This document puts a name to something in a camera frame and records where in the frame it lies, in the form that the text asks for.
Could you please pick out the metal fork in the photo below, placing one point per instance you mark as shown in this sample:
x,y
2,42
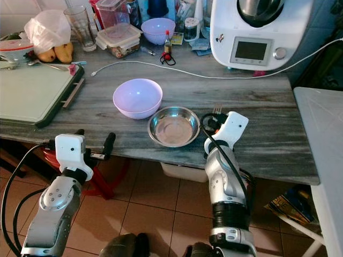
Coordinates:
x,y
217,108

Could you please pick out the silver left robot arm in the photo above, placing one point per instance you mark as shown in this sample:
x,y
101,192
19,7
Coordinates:
x,y
56,206

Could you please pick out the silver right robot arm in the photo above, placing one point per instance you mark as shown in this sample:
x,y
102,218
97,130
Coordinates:
x,y
226,187

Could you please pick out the red plastic stool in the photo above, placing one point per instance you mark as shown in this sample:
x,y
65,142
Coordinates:
x,y
112,171

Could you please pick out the stainless steel bowl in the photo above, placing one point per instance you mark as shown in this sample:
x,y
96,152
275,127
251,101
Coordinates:
x,y
174,127

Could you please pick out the large lilac bowl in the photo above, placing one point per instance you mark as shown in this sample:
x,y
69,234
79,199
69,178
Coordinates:
x,y
137,98

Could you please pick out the white plastic bin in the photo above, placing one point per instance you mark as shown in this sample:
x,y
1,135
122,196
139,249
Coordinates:
x,y
185,172

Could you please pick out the small pink clip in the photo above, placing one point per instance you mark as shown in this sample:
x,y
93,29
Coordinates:
x,y
72,68

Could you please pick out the metal spoon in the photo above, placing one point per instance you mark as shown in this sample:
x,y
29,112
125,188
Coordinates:
x,y
43,63

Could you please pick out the small red-capped sauce bottle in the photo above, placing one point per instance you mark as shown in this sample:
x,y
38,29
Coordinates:
x,y
168,45

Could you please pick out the glass spice jar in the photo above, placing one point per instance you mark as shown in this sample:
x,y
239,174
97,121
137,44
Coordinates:
x,y
191,30

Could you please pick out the dark left robot foot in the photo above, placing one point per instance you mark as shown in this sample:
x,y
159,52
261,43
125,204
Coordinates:
x,y
126,245

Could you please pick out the dark robot foot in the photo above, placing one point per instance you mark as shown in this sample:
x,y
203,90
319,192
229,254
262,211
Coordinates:
x,y
199,250
126,245

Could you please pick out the lidded clear food container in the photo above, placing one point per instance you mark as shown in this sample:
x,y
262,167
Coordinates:
x,y
118,40

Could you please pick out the white kitchen food processor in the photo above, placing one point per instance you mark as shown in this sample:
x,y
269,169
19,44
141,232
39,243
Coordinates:
x,y
262,32

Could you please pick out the clear drinking glass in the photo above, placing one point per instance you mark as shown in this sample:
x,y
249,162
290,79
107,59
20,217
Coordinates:
x,y
81,29

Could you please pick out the red and white covered bowl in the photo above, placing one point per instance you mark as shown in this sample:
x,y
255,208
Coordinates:
x,y
16,49

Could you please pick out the small lilac bowl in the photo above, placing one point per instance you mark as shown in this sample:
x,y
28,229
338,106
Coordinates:
x,y
158,30

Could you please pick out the white plastic bag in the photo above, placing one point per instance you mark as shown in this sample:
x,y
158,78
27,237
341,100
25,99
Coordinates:
x,y
47,28

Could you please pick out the blue and yellow box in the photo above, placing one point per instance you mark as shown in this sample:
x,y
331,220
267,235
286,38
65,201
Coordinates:
x,y
295,206

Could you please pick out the tall clear plastic container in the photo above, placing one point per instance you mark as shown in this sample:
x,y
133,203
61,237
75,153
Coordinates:
x,y
112,13

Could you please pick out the dark blue cup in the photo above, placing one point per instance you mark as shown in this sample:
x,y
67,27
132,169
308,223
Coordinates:
x,y
158,7

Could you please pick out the dark right robot foot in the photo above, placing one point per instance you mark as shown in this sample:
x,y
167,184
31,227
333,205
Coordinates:
x,y
199,250

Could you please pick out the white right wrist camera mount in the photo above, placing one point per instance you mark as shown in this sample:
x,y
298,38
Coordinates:
x,y
233,127

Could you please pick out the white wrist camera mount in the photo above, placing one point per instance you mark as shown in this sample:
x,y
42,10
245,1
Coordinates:
x,y
233,127
69,149

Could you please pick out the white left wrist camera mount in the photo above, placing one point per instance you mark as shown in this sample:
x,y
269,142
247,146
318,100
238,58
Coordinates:
x,y
69,149

